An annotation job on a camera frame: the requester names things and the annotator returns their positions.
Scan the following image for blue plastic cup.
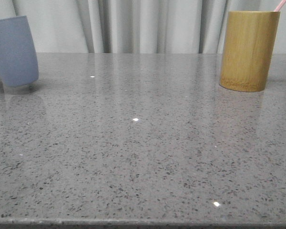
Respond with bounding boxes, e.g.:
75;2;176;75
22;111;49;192
0;16;39;87

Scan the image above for grey pleated curtain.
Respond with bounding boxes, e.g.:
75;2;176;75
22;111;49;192
0;0;279;53

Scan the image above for bamboo cylinder holder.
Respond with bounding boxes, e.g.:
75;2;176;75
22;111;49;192
219;11;280;92

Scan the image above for pink chopstick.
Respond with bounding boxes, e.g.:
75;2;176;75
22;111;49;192
274;0;286;12

